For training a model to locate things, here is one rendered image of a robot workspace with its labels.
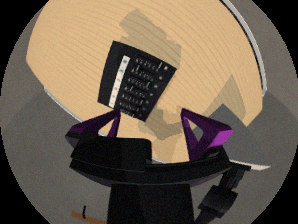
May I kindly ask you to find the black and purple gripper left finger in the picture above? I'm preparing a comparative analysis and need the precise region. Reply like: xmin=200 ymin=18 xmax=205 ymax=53
xmin=69 ymin=108 xmax=121 ymax=137

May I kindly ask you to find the black lighting desk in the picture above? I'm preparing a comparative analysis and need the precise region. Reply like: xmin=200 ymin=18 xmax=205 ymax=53
xmin=97 ymin=40 xmax=177 ymax=122

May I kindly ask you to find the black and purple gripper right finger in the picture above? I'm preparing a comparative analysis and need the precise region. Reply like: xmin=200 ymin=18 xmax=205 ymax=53
xmin=180 ymin=108 xmax=233 ymax=161

